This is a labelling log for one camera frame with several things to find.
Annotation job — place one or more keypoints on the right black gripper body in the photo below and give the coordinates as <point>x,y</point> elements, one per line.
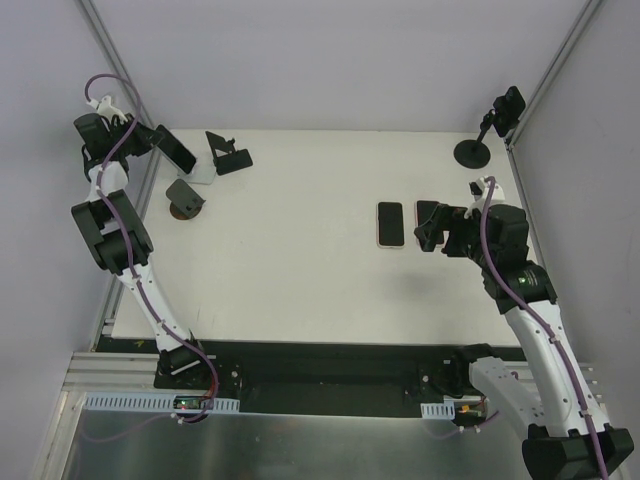
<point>441,227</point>

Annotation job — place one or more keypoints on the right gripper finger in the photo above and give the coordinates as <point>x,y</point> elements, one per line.
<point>441,217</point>
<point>429,237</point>

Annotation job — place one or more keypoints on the phone with pink case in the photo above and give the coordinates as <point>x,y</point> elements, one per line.
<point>424,209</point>

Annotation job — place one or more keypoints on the phone with clear blue case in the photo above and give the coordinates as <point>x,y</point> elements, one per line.
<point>175,151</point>

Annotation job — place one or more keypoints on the phone with cream case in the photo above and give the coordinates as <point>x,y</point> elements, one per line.
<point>390,225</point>

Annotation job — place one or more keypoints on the black round base clamp stand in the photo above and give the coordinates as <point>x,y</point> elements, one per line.
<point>473,153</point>

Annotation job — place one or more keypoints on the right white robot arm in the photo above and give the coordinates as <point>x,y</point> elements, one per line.
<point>564,432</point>

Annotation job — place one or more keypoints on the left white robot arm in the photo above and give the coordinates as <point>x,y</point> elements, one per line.
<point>120,244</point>

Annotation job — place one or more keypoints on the silver metal phone stand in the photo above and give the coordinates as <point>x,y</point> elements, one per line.
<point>203,172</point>

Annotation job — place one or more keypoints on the round wooden base phone stand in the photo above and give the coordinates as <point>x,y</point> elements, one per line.
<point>185,202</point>

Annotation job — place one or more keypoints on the black folding phone stand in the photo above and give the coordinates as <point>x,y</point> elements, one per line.
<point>226,158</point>

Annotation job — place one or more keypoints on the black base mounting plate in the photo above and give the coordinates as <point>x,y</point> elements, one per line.
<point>357,380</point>

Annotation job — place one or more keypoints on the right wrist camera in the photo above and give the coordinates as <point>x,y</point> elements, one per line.
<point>486,190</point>

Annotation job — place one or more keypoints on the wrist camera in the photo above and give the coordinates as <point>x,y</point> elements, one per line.
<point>486,190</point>
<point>105,107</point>

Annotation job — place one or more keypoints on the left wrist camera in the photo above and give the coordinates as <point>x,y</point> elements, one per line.
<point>105,107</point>

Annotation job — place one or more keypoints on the left aluminium frame post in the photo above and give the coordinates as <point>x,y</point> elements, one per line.
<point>98,29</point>

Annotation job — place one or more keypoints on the aluminium frame post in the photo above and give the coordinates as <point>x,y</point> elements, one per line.
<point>578,29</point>
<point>98,29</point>

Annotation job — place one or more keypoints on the right white cable duct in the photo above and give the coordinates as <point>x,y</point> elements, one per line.
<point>447,410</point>

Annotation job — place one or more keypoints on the white cable duct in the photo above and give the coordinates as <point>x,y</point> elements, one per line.
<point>447,410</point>
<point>158,403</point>

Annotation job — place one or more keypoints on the right aluminium frame post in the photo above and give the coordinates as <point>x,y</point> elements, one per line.
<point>578,29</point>

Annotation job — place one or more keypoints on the left white cable duct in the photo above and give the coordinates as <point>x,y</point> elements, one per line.
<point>158,403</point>

